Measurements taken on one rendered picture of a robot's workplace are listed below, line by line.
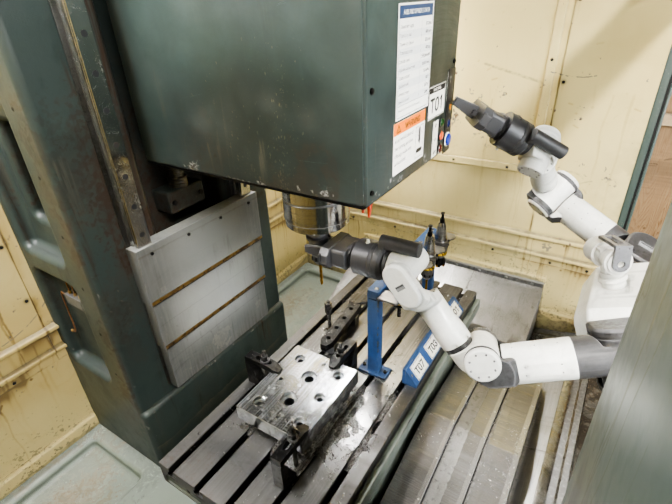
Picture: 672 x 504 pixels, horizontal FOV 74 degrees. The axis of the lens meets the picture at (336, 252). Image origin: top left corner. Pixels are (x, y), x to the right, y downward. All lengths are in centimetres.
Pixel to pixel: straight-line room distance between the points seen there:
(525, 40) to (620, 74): 33
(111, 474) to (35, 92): 126
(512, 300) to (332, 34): 153
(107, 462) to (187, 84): 136
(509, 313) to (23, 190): 178
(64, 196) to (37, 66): 28
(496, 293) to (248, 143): 142
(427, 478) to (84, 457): 121
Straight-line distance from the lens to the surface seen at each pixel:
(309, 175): 89
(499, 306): 206
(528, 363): 105
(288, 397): 136
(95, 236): 126
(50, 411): 186
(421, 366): 150
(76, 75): 120
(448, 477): 150
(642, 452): 37
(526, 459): 170
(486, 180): 198
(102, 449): 195
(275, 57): 88
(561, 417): 165
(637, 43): 181
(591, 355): 106
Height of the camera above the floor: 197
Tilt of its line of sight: 30 degrees down
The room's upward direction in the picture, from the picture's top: 3 degrees counter-clockwise
